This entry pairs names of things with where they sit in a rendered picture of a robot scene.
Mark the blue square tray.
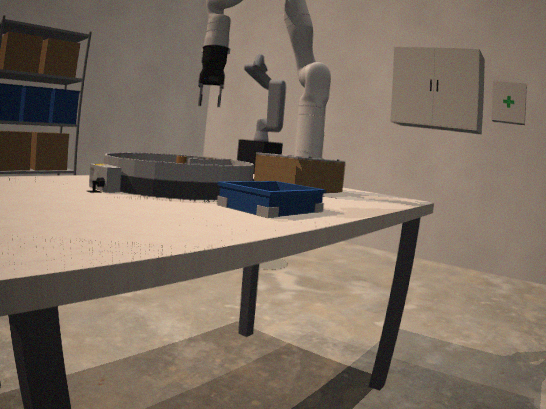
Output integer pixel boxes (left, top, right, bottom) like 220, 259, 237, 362
217, 181, 326, 218

